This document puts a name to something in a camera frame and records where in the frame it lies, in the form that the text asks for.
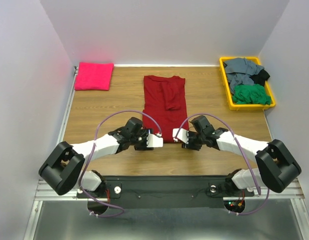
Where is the dark red t shirt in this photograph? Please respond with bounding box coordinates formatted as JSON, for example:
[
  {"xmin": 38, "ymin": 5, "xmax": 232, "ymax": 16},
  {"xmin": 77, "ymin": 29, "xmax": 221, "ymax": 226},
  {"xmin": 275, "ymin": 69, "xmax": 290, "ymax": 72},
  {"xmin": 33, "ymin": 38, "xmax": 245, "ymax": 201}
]
[{"xmin": 142, "ymin": 75, "xmax": 188, "ymax": 144}]

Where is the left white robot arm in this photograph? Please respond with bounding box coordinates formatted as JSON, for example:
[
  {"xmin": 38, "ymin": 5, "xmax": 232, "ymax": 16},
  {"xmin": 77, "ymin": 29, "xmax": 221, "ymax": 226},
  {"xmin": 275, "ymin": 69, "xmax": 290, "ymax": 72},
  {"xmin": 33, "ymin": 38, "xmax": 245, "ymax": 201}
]
[{"xmin": 38, "ymin": 117, "xmax": 163, "ymax": 197}]

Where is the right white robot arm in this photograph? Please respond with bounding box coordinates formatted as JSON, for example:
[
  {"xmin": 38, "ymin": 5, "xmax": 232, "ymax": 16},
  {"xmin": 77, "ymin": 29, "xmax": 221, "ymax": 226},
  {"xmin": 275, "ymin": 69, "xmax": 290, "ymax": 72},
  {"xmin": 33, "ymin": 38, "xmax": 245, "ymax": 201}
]
[{"xmin": 172, "ymin": 113, "xmax": 302, "ymax": 195}]

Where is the yellow plastic bin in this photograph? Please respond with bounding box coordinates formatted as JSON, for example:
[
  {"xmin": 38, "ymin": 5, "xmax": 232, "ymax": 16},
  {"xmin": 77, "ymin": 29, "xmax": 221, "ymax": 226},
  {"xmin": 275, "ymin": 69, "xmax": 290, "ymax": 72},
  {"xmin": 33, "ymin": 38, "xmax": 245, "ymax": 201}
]
[{"xmin": 219, "ymin": 56, "xmax": 276, "ymax": 111}]

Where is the green t shirt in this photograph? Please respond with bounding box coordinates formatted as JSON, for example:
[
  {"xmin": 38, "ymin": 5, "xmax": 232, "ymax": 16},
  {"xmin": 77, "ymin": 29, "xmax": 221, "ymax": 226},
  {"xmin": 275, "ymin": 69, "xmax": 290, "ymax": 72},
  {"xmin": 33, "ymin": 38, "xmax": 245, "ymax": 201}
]
[{"xmin": 232, "ymin": 84, "xmax": 272, "ymax": 105}]

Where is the folded pink t shirt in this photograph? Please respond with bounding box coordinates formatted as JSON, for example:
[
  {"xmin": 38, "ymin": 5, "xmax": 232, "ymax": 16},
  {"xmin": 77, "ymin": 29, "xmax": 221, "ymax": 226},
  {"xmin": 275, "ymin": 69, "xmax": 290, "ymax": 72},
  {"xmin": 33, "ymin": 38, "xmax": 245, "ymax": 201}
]
[{"xmin": 74, "ymin": 62, "xmax": 114, "ymax": 91}]

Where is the grey t shirt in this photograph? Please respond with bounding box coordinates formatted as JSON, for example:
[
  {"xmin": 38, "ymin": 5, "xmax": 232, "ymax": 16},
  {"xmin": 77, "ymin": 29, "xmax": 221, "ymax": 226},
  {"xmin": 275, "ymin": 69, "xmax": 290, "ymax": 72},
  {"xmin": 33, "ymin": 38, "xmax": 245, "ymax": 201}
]
[{"xmin": 223, "ymin": 57, "xmax": 265, "ymax": 90}]

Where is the black t shirt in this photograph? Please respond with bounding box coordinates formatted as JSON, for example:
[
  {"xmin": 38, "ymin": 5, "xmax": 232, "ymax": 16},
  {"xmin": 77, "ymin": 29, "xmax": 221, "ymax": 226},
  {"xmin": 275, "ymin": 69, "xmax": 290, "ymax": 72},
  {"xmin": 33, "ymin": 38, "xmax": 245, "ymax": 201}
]
[{"xmin": 250, "ymin": 69, "xmax": 270, "ymax": 87}]

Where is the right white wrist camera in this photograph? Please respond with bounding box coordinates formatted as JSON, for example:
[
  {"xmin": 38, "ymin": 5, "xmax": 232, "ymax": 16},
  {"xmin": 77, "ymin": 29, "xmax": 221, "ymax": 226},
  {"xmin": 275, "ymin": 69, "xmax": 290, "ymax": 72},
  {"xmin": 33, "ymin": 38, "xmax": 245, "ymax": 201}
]
[{"xmin": 172, "ymin": 128, "xmax": 189, "ymax": 144}]

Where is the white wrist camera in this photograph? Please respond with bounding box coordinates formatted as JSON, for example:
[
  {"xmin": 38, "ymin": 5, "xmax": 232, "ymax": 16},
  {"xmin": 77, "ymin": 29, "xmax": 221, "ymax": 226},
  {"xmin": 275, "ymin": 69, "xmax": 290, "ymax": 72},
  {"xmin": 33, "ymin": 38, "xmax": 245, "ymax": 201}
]
[
  {"xmin": 146, "ymin": 133, "xmax": 164, "ymax": 148},
  {"xmin": 172, "ymin": 128, "xmax": 189, "ymax": 144}
]

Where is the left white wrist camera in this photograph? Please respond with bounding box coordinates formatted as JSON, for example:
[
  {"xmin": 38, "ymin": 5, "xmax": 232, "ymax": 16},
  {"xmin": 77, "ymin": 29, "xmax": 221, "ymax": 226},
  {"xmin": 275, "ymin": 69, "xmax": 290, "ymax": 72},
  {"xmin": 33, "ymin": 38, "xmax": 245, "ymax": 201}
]
[{"xmin": 146, "ymin": 133, "xmax": 164, "ymax": 148}]

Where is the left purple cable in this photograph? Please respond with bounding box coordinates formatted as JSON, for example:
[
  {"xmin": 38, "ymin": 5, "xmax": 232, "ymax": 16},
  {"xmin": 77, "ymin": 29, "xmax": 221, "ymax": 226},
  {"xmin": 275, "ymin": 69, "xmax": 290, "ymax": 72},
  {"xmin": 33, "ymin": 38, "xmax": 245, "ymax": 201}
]
[{"xmin": 78, "ymin": 110, "xmax": 163, "ymax": 218}]

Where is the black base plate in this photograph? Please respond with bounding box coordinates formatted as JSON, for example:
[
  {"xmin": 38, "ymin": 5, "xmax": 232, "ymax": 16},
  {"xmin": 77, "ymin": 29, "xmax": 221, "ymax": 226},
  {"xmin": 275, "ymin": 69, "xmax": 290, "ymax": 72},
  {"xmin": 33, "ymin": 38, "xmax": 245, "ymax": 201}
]
[{"xmin": 90, "ymin": 175, "xmax": 254, "ymax": 209}]

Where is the aluminium frame rail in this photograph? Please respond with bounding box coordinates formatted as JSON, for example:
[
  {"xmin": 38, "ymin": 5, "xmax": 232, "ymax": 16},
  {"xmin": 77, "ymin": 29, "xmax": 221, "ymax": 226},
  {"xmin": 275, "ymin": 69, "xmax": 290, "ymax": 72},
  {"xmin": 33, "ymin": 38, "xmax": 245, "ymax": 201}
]
[{"xmin": 34, "ymin": 67, "xmax": 304, "ymax": 240}]

